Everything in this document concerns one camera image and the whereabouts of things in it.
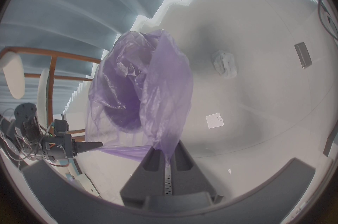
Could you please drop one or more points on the purple plastic bag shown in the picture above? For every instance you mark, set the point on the purple plastic bag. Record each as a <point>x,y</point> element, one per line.
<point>169,85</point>

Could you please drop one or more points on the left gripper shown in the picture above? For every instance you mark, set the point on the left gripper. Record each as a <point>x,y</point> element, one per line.
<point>60,150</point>

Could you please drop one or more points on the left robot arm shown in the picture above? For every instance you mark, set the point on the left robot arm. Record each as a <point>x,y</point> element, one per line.
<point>25,112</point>

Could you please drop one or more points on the white cushioned wooden chair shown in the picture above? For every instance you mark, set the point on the white cushioned wooden chair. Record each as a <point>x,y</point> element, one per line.
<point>13,77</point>

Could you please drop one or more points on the crumpled white paper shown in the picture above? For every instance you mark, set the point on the crumpled white paper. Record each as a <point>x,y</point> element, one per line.
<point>224,64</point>

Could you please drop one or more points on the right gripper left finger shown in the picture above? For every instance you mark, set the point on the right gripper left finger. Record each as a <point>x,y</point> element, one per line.
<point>142,183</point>

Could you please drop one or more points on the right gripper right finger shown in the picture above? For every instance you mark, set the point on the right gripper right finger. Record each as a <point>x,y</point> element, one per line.
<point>192,183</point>

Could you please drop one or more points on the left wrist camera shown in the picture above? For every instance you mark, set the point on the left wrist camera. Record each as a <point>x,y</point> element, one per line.
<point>61,126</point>

